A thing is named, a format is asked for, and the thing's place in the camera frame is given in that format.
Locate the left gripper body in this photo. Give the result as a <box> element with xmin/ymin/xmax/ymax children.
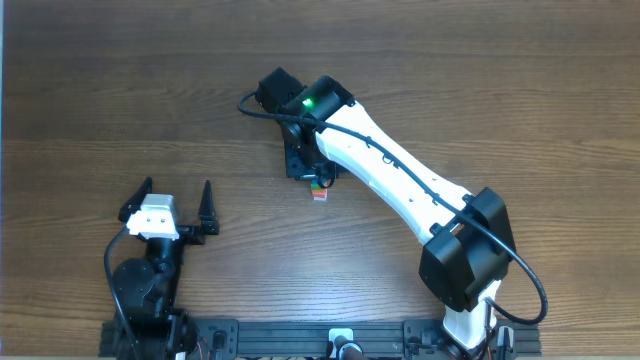
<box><xmin>175</xmin><ymin>223</ymin><xmax>212</xmax><ymax>246</ymax></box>

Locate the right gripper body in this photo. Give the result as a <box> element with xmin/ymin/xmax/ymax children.
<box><xmin>284</xmin><ymin>137</ymin><xmax>339</xmax><ymax>181</ymax></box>

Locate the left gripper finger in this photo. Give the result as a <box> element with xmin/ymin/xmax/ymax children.
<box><xmin>197</xmin><ymin>179</ymin><xmax>221</xmax><ymax>236</ymax></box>
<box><xmin>117</xmin><ymin>176</ymin><xmax>154</xmax><ymax>223</ymax></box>

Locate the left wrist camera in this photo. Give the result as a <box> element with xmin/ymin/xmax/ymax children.
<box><xmin>125</xmin><ymin>193</ymin><xmax>180</xmax><ymax>241</ymax></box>

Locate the mounting rail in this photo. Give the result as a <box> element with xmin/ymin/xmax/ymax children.
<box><xmin>99</xmin><ymin>318</ymin><xmax>544</xmax><ymax>360</ymax></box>

